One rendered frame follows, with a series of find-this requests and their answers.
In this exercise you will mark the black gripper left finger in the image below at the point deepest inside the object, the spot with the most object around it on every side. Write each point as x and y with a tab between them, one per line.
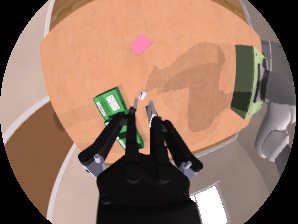
93	157

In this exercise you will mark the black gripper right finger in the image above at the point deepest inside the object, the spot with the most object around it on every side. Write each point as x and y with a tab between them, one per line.
185	161

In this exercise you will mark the green three-compartment bin rack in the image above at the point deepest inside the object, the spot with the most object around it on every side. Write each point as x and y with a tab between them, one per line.
108	113

